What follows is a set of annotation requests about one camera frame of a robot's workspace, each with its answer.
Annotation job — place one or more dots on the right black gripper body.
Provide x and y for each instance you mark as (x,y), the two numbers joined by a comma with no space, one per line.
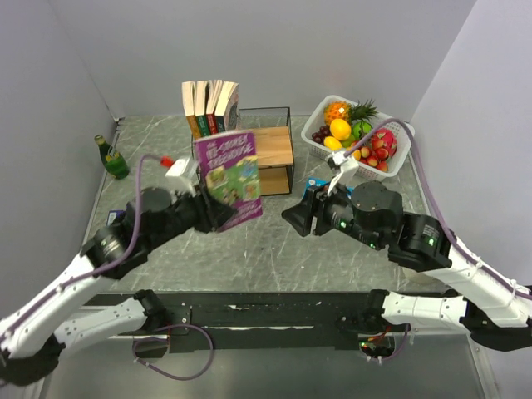
(333,210)

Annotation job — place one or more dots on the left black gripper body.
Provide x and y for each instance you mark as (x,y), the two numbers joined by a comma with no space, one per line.
(191,212)

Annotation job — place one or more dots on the purple 117-Storey Treehouse book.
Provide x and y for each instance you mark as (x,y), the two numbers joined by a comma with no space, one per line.
(229,165)

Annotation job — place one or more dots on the green 104-Storey Treehouse book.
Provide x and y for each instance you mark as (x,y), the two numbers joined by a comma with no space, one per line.
(201,100)

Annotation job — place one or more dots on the red 13-Storey Treehouse book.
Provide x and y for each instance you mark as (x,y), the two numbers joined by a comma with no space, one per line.
(213,91)

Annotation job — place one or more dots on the orange Treehouse book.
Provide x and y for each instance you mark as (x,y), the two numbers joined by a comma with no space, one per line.
(188,101)

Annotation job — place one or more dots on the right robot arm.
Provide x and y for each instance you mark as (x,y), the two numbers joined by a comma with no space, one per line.
(493,310)

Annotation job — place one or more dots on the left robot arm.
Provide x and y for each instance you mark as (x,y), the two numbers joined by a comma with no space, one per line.
(37,336)

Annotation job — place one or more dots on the blue cartoon book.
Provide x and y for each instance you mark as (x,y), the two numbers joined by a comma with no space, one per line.
(316,192)

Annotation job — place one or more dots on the red lychee cluster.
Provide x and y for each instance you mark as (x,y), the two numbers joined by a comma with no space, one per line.
(375,155)

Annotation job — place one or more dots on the yellow lemon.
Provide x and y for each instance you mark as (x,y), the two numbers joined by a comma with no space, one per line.
(332,143)

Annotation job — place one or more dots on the dark blue book at left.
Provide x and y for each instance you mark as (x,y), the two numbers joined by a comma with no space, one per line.
(114,216)

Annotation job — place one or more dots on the dark grape bunch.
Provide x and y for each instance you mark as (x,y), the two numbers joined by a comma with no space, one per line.
(319,136)

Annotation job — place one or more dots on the orange mango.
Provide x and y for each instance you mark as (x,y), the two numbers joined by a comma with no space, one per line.
(340,129)

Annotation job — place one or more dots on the green apple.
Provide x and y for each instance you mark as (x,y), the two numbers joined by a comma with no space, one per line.
(360,129)

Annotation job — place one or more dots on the pink dragon fruit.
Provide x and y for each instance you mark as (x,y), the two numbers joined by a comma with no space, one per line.
(384,144)

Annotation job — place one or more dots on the green glass bottle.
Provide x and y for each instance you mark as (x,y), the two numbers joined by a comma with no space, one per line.
(112,160)

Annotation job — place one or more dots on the small pineapple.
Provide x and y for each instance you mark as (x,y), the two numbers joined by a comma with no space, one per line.
(349,112)

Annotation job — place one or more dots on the white plastic fruit basket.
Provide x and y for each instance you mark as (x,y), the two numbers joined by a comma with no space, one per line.
(316,123)

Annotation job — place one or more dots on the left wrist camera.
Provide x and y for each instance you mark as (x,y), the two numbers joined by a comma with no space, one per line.
(181,174)

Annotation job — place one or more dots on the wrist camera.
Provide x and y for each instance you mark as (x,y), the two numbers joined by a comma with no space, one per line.
(181,174)
(344,166)

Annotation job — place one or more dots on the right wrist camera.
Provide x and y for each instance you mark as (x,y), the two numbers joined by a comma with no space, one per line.
(344,166)

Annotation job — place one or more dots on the wood and wire shelf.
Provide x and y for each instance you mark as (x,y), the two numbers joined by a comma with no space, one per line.
(272,131)

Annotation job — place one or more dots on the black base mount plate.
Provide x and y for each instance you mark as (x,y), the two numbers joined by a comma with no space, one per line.
(273,320)

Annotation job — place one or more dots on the aluminium rail frame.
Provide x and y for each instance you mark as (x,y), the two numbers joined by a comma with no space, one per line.
(426,367)

